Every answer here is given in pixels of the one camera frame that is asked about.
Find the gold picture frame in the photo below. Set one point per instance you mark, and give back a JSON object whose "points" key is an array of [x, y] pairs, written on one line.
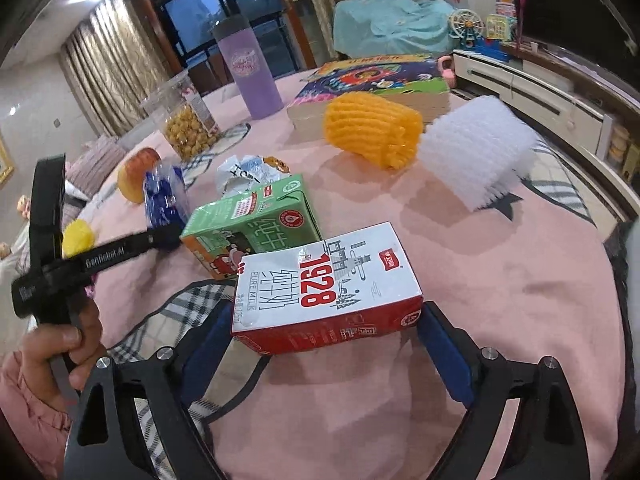
{"points": [[5, 160]]}

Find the white foam fruit net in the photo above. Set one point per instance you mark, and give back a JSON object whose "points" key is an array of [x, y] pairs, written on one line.
{"points": [[475, 150]]}

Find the yellow foam fruit net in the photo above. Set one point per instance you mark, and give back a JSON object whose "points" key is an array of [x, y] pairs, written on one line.
{"points": [[77, 237]]}

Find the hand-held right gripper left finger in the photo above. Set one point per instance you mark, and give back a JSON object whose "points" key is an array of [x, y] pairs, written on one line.
{"points": [[200, 355]]}

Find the colourful toy house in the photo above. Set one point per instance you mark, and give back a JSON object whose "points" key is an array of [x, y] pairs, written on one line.
{"points": [[500, 27]]}

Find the black flat television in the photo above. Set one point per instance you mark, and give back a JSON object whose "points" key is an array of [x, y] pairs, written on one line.
{"points": [[565, 0]]}

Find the silver snack wrapper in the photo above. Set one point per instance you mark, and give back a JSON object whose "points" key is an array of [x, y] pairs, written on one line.
{"points": [[245, 172]]}

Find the white red milk carton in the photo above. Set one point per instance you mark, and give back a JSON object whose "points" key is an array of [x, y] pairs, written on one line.
{"points": [[330, 280]]}

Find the wooden glass balcony door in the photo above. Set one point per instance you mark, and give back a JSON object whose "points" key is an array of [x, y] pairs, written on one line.
{"points": [[250, 0]]}

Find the red yellow apple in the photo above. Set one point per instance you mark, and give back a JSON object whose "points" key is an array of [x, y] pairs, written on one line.
{"points": [[135, 172]]}

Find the person's left forearm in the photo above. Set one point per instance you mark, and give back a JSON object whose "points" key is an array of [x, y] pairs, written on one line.
{"points": [[30, 400]]}

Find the toy ferris wheel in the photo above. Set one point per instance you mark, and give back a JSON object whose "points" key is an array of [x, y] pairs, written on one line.
{"points": [[465, 27]]}

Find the clear jar of snacks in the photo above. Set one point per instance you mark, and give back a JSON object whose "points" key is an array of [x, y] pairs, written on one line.
{"points": [[190, 130]]}

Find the pink stick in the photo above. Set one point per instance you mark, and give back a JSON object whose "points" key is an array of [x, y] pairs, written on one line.
{"points": [[523, 0]]}

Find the orange foam fruit net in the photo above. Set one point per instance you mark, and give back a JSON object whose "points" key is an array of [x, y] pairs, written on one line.
{"points": [[370, 125]]}

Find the pink printed blanket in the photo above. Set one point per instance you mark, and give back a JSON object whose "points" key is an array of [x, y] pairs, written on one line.
{"points": [[500, 285]]}

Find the teal covered armchair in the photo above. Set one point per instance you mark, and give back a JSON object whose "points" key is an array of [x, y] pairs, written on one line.
{"points": [[390, 25]]}

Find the striped cushion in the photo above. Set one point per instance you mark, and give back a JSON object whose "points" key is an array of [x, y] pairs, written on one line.
{"points": [[95, 165]]}

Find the green milk carton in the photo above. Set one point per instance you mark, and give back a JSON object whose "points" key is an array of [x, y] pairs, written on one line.
{"points": [[260, 215]]}

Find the person's left hand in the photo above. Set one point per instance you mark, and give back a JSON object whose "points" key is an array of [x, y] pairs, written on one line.
{"points": [[87, 345]]}

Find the yellow stacked toy cups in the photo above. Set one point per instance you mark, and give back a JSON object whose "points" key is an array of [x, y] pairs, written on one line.
{"points": [[620, 152]]}

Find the purple drink bottle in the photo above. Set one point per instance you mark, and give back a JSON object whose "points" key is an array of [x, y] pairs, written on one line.
{"points": [[250, 70]]}

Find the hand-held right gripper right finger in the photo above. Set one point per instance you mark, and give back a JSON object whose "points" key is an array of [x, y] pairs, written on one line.
{"points": [[445, 355]]}

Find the blue plastic wrapper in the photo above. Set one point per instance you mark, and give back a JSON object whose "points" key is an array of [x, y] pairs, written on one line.
{"points": [[162, 200]]}

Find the white television cabinet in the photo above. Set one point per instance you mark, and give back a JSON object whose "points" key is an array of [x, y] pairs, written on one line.
{"points": [[525, 85]]}

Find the pink kettlebell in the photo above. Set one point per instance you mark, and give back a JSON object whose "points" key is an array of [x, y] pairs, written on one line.
{"points": [[447, 75]]}

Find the colourful picture book box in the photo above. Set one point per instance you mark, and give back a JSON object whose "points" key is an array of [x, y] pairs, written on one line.
{"points": [[370, 80]]}

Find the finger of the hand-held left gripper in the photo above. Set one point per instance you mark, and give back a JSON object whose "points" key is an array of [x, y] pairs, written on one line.
{"points": [[160, 240]]}

